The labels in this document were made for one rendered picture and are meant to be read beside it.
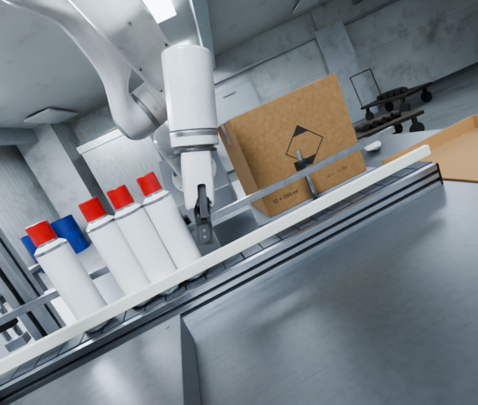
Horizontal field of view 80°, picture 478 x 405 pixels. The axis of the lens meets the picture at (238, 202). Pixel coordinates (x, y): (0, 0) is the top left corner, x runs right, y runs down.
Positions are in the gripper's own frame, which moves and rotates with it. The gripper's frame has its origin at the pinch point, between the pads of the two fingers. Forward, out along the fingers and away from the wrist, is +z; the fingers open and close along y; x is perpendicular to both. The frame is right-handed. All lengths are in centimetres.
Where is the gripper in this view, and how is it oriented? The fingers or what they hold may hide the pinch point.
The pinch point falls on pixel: (203, 233)
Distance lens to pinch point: 53.9
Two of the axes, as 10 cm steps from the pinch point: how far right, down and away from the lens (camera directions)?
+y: 2.2, 1.5, -9.6
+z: 0.7, 9.8, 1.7
